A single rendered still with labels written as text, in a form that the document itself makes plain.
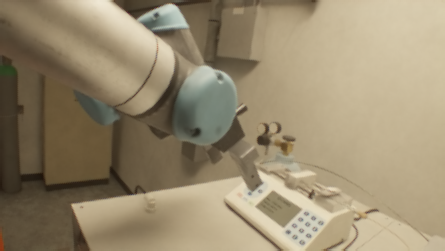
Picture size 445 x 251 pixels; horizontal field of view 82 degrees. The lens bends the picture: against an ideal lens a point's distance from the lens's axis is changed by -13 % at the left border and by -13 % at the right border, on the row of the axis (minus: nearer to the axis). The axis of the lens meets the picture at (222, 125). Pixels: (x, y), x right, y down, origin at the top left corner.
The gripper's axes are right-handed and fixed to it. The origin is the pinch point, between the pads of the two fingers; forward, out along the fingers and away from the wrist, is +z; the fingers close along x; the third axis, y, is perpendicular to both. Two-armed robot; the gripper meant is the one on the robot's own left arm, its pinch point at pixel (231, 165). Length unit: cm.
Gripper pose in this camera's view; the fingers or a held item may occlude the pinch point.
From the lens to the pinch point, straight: 56.8
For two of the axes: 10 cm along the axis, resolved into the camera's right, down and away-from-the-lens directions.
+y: 7.5, -5.8, 3.1
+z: 3.8, 7.7, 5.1
